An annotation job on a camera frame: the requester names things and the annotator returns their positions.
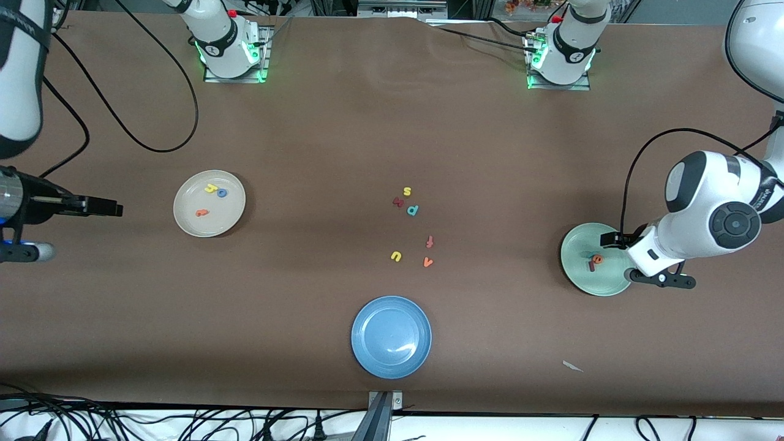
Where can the beige brown plate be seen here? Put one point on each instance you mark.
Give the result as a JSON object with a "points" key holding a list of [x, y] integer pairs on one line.
{"points": [[209, 223]]}

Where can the blue plate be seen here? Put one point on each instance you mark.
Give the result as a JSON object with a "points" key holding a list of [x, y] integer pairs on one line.
{"points": [[391, 337]]}

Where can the small white paper scrap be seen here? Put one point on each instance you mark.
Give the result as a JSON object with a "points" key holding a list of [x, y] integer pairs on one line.
{"points": [[572, 366]]}

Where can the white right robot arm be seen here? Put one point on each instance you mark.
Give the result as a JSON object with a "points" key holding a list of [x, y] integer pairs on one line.
{"points": [[21, 73]]}

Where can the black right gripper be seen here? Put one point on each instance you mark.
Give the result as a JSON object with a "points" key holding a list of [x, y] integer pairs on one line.
{"points": [[38, 208]]}

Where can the brown table cover sheet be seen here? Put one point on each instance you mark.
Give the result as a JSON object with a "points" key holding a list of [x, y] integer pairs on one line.
{"points": [[122, 306]]}

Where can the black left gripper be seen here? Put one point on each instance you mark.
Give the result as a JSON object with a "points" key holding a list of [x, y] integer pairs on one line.
{"points": [[631, 236]]}

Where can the orange artificial flowers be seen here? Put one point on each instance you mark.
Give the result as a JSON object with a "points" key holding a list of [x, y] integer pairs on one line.
{"points": [[527, 5]]}

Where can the black power plug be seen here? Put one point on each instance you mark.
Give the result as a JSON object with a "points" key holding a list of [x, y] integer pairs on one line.
{"points": [[318, 432]]}

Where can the grey metal frame piece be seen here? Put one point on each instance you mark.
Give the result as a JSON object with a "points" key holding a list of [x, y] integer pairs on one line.
{"points": [[401, 9]]}

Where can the light green plate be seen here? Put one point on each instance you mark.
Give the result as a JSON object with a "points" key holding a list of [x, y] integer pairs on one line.
{"points": [[579, 269]]}

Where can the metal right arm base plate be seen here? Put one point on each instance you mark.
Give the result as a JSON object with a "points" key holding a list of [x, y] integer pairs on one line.
{"points": [[264, 55]]}

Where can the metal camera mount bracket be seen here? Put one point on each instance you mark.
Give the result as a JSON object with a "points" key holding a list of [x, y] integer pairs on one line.
{"points": [[384, 422]]}

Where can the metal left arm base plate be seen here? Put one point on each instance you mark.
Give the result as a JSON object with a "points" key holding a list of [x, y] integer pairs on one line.
{"points": [[560, 86]]}

